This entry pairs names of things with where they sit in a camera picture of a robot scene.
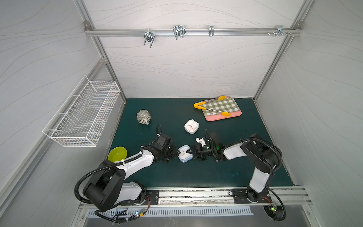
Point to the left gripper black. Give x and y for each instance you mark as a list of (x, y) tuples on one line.
[(171, 153)]

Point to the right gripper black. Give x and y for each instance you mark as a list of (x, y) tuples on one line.
[(201, 149)]

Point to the blue alarm clock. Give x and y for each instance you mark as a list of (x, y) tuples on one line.
[(184, 156)]

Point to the white alarm clock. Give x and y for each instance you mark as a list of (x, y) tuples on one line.
[(191, 126)]

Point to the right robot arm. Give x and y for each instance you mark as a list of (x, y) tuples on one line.
[(265, 156)]

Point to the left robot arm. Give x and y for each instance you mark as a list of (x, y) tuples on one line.
[(105, 186)]

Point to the pink tray checkered cloth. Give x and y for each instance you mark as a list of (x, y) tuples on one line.
[(228, 105)]

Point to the green yellow bowl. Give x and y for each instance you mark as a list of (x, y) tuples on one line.
[(117, 154)]

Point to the metal hook clamp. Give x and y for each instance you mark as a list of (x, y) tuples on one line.
[(149, 37), (211, 30), (179, 31), (279, 32)]

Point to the aluminium crossbar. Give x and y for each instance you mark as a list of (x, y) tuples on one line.
[(190, 32)]

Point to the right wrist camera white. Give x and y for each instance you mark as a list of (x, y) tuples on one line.
[(201, 141)]

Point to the white wire basket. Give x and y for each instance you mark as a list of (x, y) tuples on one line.
[(81, 119)]

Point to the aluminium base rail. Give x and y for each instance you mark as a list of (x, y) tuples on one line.
[(224, 196)]

